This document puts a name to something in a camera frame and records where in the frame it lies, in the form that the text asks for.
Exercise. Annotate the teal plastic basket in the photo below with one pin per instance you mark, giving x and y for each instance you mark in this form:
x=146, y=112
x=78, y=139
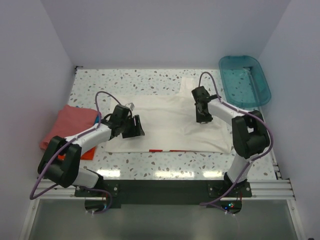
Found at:
x=244, y=82

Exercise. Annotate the aluminium frame rail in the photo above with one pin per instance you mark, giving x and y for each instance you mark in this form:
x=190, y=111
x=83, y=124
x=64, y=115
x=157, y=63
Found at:
x=260, y=189

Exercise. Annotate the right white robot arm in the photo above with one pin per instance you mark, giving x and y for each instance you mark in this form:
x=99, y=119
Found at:
x=250, y=135

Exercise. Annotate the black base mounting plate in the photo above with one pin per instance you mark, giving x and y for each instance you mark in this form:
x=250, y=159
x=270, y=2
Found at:
x=117, y=193

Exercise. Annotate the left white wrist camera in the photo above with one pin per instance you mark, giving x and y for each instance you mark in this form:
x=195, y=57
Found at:
x=130, y=105

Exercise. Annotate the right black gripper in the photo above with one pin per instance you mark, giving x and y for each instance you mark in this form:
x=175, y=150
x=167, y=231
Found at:
x=199, y=119

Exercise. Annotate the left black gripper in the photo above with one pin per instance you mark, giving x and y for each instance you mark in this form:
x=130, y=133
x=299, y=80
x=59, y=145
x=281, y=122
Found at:
x=136, y=130

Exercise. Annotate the folded blue t shirt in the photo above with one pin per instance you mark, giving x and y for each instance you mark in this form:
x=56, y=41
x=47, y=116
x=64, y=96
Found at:
x=98, y=119

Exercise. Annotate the white t shirt red print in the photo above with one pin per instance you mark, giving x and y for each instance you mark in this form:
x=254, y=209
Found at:
x=169, y=124

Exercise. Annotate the folded pink t shirt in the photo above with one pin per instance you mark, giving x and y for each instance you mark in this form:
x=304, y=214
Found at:
x=70, y=121

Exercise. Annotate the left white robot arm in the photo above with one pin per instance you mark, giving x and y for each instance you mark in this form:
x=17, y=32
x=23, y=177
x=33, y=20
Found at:
x=68, y=172

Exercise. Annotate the folded orange t shirt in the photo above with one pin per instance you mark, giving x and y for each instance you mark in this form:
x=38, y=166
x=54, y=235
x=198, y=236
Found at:
x=87, y=156

